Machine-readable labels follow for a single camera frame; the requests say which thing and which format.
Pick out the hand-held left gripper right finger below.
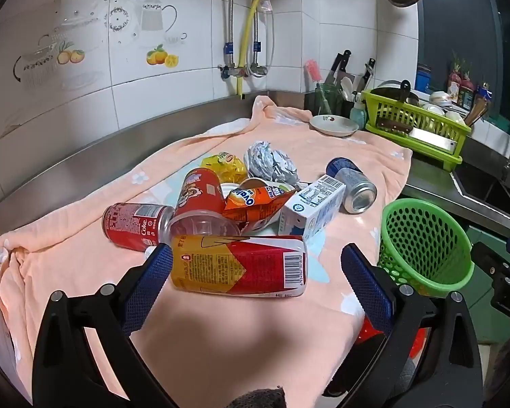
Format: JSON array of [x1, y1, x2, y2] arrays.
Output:
[[336, 242, 483, 408]]

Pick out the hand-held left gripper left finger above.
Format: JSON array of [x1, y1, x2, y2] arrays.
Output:
[[32, 243, 175, 408]]

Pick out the red cola can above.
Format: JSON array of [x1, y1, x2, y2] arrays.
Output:
[[102, 203, 175, 251]]

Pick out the green round basket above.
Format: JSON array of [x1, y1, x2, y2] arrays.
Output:
[[377, 198, 474, 298]]

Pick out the clear plastic lid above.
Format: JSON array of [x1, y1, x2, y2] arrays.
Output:
[[167, 210, 242, 243]]

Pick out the white milk carton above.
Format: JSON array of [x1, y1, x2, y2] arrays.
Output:
[[277, 174, 347, 243]]

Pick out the red yellow drink can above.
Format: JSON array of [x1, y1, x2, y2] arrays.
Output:
[[170, 235, 309, 298]]

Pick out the blue silver can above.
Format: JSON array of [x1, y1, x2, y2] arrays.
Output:
[[325, 157, 378, 214]]

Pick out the red snack cup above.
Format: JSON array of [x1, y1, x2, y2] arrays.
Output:
[[173, 168, 226, 222]]

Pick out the orange snack packet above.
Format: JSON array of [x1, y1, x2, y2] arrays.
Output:
[[223, 177, 300, 232]]

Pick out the yellow snack packet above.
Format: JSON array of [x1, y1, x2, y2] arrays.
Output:
[[201, 152, 248, 183]]

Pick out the foil ball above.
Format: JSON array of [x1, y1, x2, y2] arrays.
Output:
[[243, 140, 302, 188]]

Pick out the red plastic object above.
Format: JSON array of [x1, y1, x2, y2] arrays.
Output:
[[355, 317, 428, 360]]

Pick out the peach printed blanket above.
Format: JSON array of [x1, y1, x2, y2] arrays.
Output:
[[0, 96, 413, 396]]

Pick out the steel sink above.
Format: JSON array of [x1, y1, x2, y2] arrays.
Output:
[[453, 161, 510, 222]]

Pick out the grey fuzzy clothing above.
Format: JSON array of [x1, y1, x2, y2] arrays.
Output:
[[229, 387, 287, 408]]

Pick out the stack of white bowls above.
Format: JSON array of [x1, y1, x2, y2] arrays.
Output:
[[421, 89, 468, 124]]

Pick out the green dish rack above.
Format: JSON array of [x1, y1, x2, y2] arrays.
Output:
[[361, 89, 472, 166]]

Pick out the row of seasoning bottles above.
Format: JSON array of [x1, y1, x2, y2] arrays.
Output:
[[448, 53, 494, 111]]

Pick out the teal bottle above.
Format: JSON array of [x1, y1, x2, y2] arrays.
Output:
[[349, 91, 368, 124]]

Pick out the glass jar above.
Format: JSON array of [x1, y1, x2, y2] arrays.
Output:
[[314, 83, 345, 115]]

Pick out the black pan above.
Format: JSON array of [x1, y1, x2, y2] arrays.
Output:
[[372, 80, 419, 105]]

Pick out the pink bottle brush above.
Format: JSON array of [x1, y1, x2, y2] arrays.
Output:
[[305, 59, 330, 111]]

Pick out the cleaver with brown handle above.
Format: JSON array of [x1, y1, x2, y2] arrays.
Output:
[[376, 118, 457, 154]]

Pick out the black handled knife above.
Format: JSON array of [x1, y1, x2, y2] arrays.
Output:
[[357, 57, 377, 92], [325, 50, 351, 86]]

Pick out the metal flexible hose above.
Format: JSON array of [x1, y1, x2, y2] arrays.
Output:
[[224, 0, 235, 69]]

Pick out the yellow hose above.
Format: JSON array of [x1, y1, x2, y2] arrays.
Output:
[[237, 0, 268, 98]]

